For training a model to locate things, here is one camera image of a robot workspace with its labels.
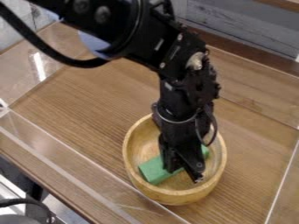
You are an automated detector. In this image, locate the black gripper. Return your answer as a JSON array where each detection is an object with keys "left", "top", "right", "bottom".
[{"left": 152, "top": 50, "right": 220, "bottom": 183}]

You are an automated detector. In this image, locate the green rectangular block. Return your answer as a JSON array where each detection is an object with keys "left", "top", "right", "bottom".
[{"left": 137, "top": 145, "right": 209, "bottom": 186}]

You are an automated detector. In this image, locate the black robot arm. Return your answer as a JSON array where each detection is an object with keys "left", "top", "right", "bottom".
[{"left": 26, "top": 0, "right": 220, "bottom": 182}]

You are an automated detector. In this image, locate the brown wooden bowl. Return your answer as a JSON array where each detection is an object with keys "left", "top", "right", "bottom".
[{"left": 122, "top": 114, "right": 228, "bottom": 206}]

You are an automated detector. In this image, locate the black metal table frame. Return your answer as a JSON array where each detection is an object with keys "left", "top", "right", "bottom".
[{"left": 0, "top": 154, "right": 94, "bottom": 224}]

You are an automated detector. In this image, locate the black cable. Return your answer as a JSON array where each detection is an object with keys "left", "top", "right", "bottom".
[{"left": 0, "top": 1, "right": 112, "bottom": 69}]

